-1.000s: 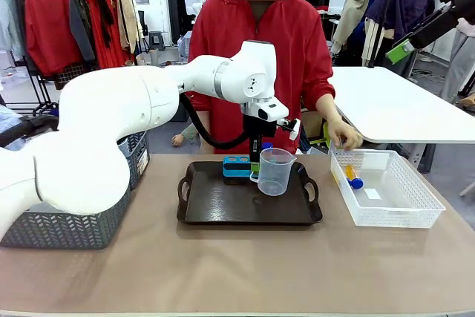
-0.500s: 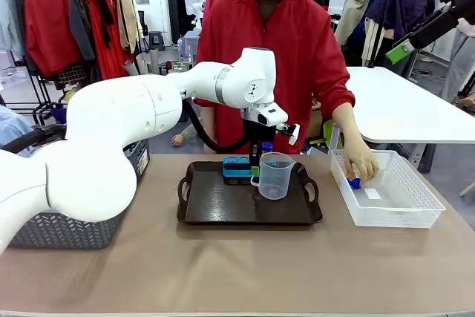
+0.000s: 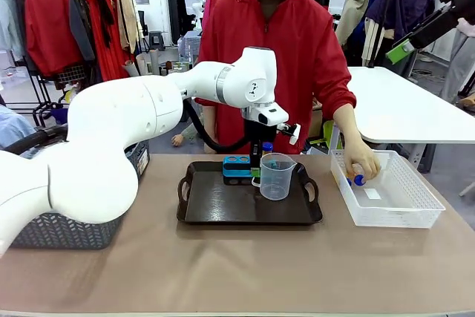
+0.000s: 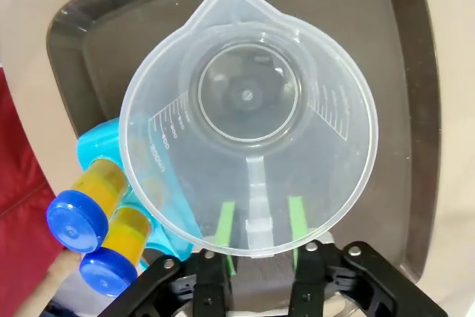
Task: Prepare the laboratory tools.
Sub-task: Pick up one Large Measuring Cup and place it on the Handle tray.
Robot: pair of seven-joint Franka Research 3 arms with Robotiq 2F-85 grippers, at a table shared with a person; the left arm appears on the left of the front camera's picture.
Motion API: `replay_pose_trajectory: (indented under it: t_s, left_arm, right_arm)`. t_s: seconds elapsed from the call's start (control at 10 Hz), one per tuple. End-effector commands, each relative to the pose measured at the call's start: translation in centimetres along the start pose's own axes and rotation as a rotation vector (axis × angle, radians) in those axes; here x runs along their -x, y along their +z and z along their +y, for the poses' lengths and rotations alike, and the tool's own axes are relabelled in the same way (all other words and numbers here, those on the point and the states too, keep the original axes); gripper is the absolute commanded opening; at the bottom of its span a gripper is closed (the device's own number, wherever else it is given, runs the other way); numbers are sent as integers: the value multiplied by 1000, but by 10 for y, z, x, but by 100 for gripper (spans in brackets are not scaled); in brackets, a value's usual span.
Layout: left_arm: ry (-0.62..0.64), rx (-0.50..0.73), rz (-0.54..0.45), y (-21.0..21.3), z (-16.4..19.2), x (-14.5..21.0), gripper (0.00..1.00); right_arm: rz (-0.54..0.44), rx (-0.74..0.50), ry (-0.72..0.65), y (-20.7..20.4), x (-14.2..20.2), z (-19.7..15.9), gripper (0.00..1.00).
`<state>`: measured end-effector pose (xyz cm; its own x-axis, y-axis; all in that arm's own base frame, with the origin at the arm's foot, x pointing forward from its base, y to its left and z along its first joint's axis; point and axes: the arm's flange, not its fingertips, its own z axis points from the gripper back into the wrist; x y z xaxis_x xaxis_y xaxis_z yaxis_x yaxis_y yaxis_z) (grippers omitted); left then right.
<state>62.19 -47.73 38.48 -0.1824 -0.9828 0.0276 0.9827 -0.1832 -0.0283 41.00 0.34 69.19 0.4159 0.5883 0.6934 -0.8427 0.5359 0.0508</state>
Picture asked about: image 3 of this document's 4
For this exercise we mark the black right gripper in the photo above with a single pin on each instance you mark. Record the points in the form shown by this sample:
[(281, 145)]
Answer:
[(441, 27)]

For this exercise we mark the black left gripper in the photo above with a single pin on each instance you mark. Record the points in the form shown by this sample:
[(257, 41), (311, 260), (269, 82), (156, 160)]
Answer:
[(261, 131)]

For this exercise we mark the blue-capped test tube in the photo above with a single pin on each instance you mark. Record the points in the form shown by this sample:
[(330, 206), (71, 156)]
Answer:
[(358, 180), (349, 182), (268, 145)]

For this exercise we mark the clear plastic measuring beaker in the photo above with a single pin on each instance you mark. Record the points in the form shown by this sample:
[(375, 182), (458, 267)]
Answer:
[(276, 179)]

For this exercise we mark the person's right forearm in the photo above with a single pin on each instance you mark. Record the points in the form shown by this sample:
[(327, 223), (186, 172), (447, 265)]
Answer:
[(209, 122)]

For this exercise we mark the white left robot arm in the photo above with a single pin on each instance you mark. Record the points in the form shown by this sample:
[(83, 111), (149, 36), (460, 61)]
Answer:
[(111, 116)]

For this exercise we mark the person's left forearm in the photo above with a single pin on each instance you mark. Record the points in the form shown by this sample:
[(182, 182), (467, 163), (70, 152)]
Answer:
[(349, 124)]

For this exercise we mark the person's left hand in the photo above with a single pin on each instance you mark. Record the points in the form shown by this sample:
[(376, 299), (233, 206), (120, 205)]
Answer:
[(361, 161)]

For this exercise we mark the blue test tube rack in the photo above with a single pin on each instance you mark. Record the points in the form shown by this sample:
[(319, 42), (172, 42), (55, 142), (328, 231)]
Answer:
[(234, 174)]

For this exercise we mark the black tripod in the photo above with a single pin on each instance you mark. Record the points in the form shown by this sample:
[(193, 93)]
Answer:
[(384, 12)]

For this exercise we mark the dark brown serving tray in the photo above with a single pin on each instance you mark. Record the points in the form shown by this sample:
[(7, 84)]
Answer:
[(222, 205)]

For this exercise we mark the bystander in grey trousers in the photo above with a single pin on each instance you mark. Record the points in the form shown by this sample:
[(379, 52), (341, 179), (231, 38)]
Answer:
[(462, 61)]

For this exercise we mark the mannequin in beige coat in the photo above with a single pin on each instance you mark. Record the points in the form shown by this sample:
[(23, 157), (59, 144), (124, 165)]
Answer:
[(356, 9)]

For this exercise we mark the white table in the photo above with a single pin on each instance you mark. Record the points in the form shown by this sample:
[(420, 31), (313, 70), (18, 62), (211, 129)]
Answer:
[(401, 109)]

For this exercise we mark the cardboard box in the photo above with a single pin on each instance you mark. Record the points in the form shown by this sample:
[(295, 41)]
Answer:
[(316, 120)]

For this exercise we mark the green plastic object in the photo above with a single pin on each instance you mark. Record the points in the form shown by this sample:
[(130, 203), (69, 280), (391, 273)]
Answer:
[(328, 132)]

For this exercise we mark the white monitor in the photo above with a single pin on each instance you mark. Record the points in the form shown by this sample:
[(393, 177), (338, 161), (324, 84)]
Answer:
[(337, 0)]

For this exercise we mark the person in red jacket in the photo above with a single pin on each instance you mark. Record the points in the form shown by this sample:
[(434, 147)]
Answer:
[(297, 53)]

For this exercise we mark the white paper label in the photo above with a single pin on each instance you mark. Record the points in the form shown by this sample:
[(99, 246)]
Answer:
[(372, 193)]

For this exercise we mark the white paper roll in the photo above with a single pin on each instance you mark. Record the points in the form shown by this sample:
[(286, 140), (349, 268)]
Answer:
[(154, 61)]

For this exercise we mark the grey paper roll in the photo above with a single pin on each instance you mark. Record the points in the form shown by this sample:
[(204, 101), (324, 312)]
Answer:
[(130, 69)]

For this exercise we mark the grey box device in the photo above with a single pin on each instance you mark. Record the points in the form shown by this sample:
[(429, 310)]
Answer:
[(156, 39)]

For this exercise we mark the white plastic basket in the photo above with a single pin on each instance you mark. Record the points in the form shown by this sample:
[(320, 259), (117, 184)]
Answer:
[(404, 217)]

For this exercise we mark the red hanging dress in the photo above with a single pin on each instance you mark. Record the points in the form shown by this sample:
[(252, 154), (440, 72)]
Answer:
[(105, 61)]

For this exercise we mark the beige hanging garment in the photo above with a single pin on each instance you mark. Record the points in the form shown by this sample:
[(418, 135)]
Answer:
[(128, 20)]

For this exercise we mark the black hanging scarf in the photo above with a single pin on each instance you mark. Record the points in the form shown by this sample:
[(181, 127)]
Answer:
[(105, 16)]

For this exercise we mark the grey plastic basket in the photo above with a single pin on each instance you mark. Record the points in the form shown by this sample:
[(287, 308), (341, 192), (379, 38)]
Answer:
[(55, 235)]

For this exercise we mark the dark grey hanging garment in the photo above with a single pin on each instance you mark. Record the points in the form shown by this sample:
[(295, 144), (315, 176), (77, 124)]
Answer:
[(79, 31)]

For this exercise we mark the seated person in blue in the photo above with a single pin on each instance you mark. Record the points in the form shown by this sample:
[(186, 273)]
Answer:
[(15, 127)]

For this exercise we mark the red hanging jacket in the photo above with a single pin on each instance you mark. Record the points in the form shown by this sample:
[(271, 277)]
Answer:
[(48, 27)]

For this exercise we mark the light grey hanging shirt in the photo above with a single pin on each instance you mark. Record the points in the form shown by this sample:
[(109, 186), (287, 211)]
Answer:
[(9, 16)]

